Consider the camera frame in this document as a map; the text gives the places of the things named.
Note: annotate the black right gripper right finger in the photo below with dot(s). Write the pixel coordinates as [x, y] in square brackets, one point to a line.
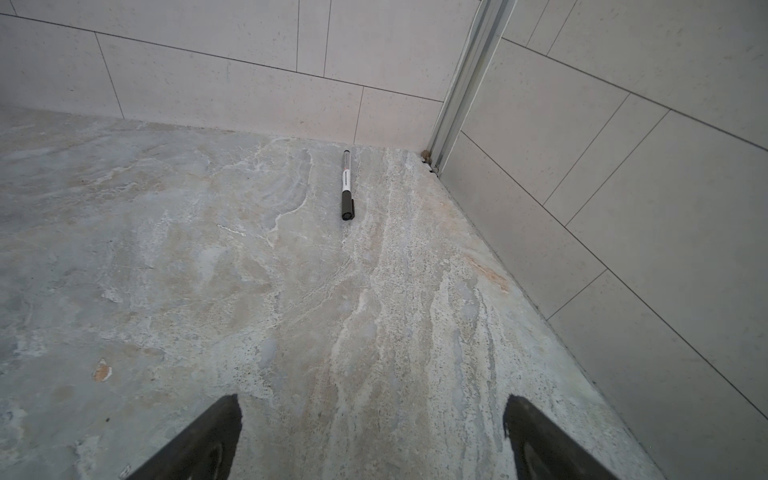
[542, 450]

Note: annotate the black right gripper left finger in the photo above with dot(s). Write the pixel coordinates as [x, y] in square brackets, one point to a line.
[205, 449]

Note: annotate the black white marker pen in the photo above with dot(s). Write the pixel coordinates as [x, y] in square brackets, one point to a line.
[347, 201]

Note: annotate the metal corner frame post right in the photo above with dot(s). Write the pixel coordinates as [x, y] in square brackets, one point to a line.
[487, 28]

